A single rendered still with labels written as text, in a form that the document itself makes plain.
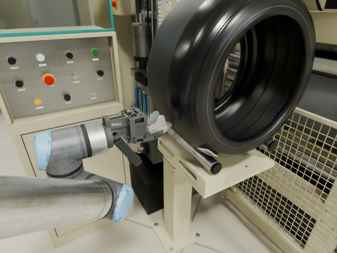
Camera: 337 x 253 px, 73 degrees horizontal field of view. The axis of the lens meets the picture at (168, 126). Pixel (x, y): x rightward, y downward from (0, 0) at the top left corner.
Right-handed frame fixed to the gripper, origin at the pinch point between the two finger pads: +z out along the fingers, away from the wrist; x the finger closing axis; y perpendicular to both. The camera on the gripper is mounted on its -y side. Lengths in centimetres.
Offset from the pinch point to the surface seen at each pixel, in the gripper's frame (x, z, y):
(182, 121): -7.3, 0.3, 4.9
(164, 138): 20.7, 9.6, -17.8
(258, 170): -10.4, 35.5, -23.9
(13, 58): 62, -40, 14
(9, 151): 204, -79, -103
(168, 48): 1.4, 0.7, 23.4
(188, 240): 23, 29, -103
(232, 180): -9.9, 22.1, -24.0
